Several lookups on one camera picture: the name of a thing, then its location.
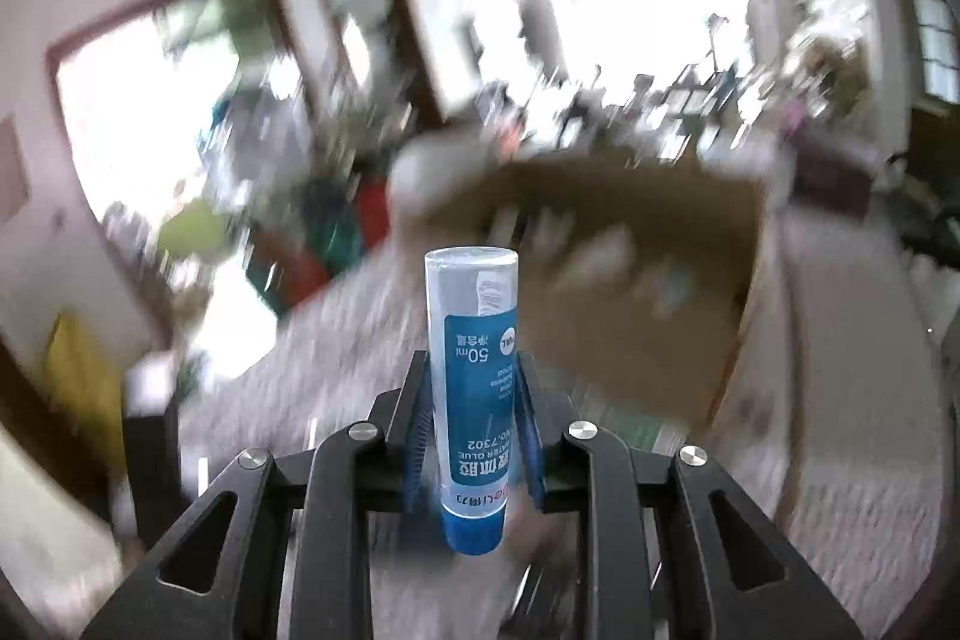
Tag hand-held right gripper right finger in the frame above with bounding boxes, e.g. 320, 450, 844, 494
516, 349, 863, 640

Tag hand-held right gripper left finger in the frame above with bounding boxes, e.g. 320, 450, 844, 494
81, 349, 436, 640

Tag clear glue tube blue label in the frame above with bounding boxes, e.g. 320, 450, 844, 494
424, 246, 522, 557

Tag brown cardboard box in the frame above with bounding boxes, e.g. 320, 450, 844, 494
442, 156, 770, 438

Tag large cardboard box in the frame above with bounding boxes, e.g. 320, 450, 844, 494
127, 197, 942, 640

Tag green bag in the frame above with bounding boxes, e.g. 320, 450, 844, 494
304, 175, 362, 285

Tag red bag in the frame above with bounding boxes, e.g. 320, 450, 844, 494
355, 166, 392, 253

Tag white armchair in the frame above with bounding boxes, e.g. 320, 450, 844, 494
388, 131, 500, 221

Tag yellow board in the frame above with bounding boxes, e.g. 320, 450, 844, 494
43, 310, 125, 485

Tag brown framed window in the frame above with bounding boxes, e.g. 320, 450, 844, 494
46, 0, 308, 341
319, 0, 445, 133

